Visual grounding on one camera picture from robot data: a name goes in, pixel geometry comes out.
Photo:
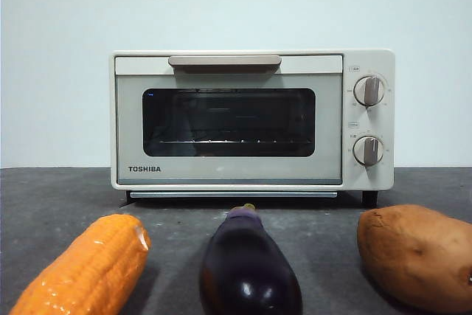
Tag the dark purple eggplant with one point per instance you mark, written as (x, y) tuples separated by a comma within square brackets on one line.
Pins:
[(247, 267)]

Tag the oven knob with white line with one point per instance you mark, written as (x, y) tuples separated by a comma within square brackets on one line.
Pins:
[(368, 151)]

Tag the oven knob with upright bar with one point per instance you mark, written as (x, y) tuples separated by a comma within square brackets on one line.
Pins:
[(368, 90)]

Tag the cream Toshiba toaster oven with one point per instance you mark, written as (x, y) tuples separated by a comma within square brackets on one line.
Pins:
[(368, 60)]

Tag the orange corn cob in wrap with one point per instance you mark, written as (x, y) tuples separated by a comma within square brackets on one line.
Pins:
[(88, 270)]

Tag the brown sweet potato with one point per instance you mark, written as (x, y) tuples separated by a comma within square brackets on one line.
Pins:
[(416, 256)]

